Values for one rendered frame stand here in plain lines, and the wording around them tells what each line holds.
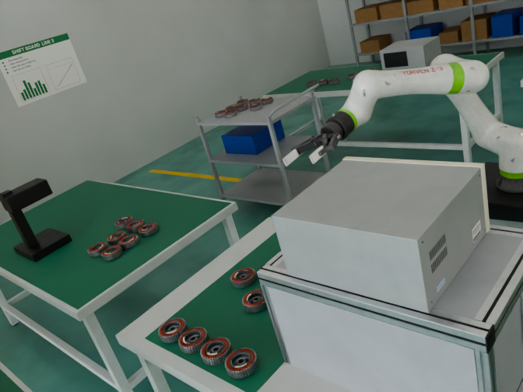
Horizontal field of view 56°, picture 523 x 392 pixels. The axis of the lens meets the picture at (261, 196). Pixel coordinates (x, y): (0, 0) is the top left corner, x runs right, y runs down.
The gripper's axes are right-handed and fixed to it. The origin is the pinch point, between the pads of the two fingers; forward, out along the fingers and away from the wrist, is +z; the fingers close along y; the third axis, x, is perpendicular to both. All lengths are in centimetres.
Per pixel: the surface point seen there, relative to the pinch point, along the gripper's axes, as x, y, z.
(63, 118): 39, 492, -91
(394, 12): -60, 367, -587
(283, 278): -19.2, -15.3, 36.7
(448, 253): -21, -58, 17
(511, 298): -32, -70, 17
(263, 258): -49, 56, 1
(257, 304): -47, 28, 28
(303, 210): -1.6, -26.0, 26.8
